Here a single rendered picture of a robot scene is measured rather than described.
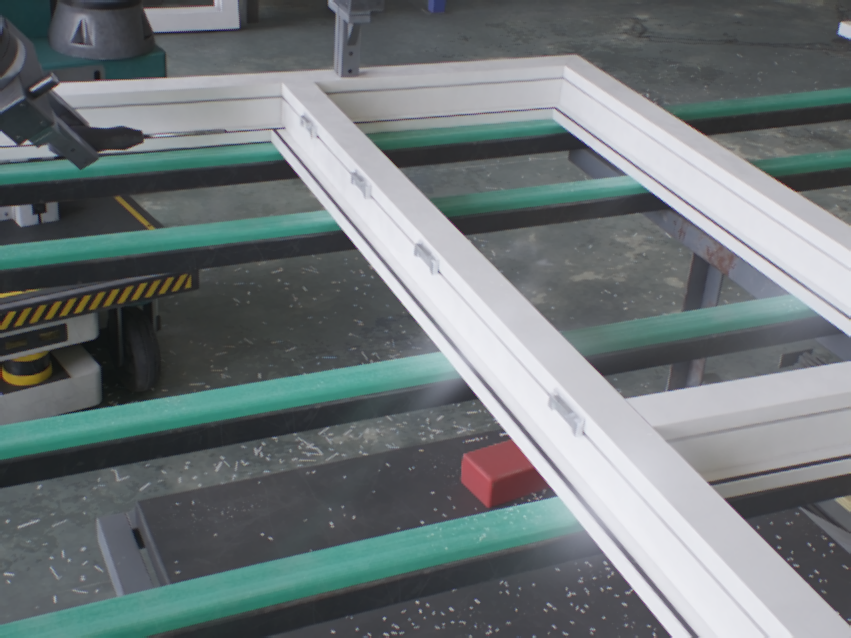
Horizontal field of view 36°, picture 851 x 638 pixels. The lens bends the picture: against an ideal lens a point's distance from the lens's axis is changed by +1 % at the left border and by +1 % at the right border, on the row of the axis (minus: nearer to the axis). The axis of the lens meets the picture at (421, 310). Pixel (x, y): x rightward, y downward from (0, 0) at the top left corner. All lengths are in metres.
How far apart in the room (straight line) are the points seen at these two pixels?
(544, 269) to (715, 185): 1.85
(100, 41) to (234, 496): 1.19
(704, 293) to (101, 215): 1.48
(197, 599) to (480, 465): 0.62
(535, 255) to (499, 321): 2.31
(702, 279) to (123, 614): 1.00
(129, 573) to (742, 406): 0.69
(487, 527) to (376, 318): 2.09
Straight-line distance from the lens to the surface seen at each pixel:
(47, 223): 2.78
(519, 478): 1.50
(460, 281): 1.22
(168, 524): 1.46
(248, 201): 3.67
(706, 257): 1.66
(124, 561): 1.46
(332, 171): 1.55
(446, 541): 1.00
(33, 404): 2.60
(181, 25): 5.13
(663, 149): 1.67
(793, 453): 1.15
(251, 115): 1.72
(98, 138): 1.54
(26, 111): 1.42
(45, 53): 2.51
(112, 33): 2.48
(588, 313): 3.21
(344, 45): 1.73
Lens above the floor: 1.48
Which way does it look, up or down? 28 degrees down
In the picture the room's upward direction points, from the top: 5 degrees clockwise
